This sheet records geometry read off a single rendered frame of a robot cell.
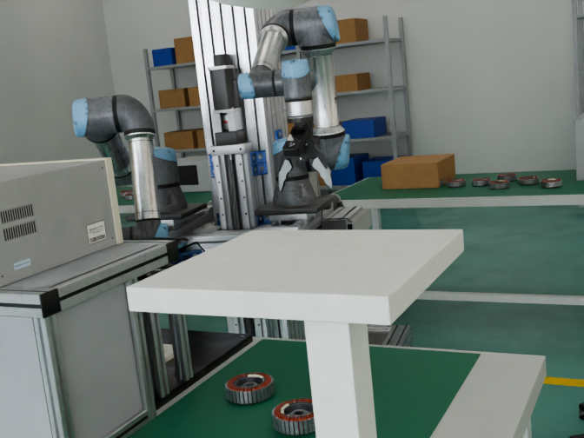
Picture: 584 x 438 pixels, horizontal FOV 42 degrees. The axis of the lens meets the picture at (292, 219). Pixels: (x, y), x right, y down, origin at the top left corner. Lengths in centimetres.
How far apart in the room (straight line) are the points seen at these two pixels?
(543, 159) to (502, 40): 129
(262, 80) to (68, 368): 101
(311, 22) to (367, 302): 170
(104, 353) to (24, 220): 32
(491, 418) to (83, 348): 83
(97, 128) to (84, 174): 66
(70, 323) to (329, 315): 76
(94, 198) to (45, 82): 778
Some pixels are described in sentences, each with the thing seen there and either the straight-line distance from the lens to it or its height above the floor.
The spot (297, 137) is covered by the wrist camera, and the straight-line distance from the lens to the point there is 203.
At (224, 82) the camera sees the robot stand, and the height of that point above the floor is 147.
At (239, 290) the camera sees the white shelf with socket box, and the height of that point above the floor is 120.
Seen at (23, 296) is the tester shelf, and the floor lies 111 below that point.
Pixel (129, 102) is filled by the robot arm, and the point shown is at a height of 144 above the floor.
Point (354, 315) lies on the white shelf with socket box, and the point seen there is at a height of 118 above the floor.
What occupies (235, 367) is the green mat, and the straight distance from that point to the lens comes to 199.
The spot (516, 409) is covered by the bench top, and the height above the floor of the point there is 75.
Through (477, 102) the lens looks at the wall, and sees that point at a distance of 834.
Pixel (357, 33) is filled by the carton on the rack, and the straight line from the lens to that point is 821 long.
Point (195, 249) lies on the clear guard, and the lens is 205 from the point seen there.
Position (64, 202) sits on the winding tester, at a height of 125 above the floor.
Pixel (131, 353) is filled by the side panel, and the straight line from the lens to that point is 170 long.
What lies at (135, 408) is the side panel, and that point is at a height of 79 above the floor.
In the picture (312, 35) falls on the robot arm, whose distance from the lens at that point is 249.
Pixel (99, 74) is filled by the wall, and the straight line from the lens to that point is 1027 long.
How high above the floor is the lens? 145
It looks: 10 degrees down
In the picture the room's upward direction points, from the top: 6 degrees counter-clockwise
